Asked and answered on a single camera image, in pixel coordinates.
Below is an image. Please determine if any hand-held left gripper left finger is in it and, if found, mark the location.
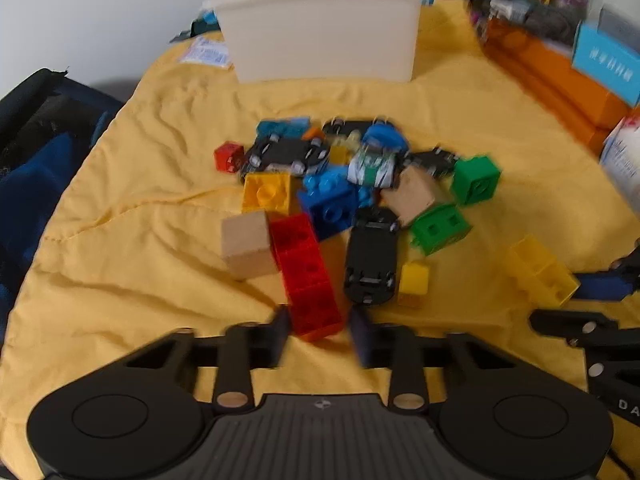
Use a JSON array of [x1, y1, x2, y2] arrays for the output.
[[121, 304, 294, 416]]

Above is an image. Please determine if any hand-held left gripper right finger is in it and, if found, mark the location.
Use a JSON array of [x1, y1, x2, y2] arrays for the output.
[[349, 304, 522, 415]]

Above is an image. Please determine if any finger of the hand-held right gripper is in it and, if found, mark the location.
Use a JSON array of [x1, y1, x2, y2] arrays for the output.
[[574, 244, 640, 305], [529, 309, 640, 357]]

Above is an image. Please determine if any red transparent long brick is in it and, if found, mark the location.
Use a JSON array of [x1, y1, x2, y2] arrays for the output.
[[269, 212, 346, 343]]

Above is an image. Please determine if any yellow building brick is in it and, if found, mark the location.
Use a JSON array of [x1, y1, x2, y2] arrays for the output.
[[502, 234, 582, 308], [241, 171, 306, 217]]

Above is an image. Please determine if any white plastic storage bin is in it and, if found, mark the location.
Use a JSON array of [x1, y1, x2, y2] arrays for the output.
[[204, 0, 433, 85]]

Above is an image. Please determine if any small yellow building block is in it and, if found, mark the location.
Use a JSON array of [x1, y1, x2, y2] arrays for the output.
[[396, 261, 431, 308]]

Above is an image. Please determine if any black toy car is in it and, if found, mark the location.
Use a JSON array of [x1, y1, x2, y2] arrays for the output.
[[343, 206, 402, 307], [404, 146, 460, 180], [244, 134, 332, 177], [321, 117, 376, 141]]

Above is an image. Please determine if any wooden cube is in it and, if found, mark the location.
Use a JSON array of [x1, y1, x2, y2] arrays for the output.
[[221, 210, 279, 281], [382, 165, 443, 227]]

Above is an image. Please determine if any white printed box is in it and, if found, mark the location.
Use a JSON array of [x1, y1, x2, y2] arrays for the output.
[[599, 115, 640, 206]]

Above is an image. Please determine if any green building brick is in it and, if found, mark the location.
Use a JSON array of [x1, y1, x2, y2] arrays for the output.
[[409, 202, 473, 257]]

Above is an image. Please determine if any green building cube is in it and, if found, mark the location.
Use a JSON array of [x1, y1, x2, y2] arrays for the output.
[[450, 155, 502, 207]]

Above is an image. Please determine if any white and green toy car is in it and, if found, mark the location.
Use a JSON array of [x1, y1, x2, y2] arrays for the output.
[[347, 146, 398, 188]]

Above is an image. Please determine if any yellow cloth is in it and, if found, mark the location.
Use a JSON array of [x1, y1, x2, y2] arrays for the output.
[[0, 0, 640, 480]]

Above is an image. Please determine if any small red building block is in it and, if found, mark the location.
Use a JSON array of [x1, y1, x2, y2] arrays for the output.
[[214, 141, 246, 175]]

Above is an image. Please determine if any blue toy car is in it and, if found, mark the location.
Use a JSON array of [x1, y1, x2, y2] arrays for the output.
[[361, 121, 407, 153]]

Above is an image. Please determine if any teal blue building brick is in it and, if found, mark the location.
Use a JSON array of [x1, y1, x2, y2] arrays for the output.
[[256, 117, 312, 141]]

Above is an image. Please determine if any orange cardboard box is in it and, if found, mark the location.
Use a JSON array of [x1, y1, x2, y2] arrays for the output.
[[482, 19, 633, 156]]

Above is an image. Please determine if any light blue box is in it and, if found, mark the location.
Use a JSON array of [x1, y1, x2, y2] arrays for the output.
[[571, 4, 640, 106]]

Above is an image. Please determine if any blue and white paper packet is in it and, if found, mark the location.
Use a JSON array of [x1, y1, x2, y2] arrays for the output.
[[180, 35, 235, 70]]

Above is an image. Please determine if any dark blue backpack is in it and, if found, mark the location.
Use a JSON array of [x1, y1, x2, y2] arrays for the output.
[[0, 67, 126, 346]]

